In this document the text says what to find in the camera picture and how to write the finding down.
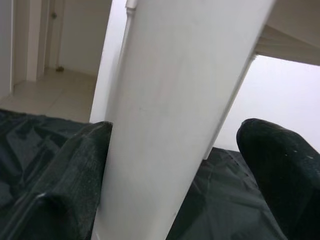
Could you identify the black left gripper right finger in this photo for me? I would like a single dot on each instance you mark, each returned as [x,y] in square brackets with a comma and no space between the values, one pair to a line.
[290,180]

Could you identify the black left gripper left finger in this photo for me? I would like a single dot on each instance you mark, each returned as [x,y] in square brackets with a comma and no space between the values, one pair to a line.
[70,185]

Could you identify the white plastic children table top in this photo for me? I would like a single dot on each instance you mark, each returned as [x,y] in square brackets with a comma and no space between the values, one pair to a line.
[287,47]

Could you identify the black fabric table cover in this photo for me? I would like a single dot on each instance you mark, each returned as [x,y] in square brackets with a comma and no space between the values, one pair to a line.
[37,132]

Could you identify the beige door frame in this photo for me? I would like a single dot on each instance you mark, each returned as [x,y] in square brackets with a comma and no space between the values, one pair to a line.
[27,37]

